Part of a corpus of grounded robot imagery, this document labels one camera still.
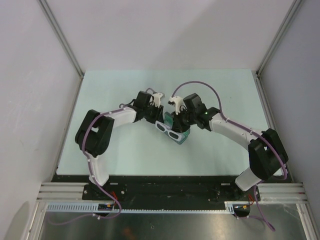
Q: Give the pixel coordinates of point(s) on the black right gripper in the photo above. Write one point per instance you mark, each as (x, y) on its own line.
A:
(177, 125)

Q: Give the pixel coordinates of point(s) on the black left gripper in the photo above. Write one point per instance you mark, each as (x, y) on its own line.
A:
(158, 114)

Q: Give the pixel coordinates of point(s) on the dark green glasses case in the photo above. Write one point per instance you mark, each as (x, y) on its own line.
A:
(168, 121)

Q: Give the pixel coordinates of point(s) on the white sunglasses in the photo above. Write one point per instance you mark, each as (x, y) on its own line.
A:
(166, 129)

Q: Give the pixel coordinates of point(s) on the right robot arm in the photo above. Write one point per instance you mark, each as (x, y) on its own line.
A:
(265, 149)

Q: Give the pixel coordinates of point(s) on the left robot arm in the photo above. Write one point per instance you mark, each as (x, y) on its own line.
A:
(94, 134)

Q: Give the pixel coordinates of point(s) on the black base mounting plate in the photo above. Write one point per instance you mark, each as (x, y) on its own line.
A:
(167, 190)

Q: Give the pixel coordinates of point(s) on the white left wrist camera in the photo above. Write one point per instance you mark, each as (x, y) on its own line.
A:
(156, 98)

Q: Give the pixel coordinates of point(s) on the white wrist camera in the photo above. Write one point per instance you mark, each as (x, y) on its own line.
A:
(156, 98)
(178, 104)

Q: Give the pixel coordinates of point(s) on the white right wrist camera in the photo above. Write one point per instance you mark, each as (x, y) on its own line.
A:
(178, 104)

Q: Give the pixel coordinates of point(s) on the right side aluminium rail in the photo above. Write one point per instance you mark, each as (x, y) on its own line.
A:
(268, 116)

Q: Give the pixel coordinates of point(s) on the aluminium rail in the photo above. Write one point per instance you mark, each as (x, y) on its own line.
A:
(268, 116)
(270, 193)

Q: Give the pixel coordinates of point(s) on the white slotted cable duct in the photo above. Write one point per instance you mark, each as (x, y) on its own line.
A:
(101, 208)

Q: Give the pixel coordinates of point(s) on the aluminium front rail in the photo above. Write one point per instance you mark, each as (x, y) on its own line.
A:
(270, 193)

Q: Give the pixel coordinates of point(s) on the left aluminium corner post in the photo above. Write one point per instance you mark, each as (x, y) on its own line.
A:
(57, 30)

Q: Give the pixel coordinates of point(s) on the aluminium corner post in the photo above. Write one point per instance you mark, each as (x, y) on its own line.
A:
(57, 30)
(280, 34)

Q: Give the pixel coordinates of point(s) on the right aluminium corner post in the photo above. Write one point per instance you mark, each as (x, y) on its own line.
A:
(280, 34)

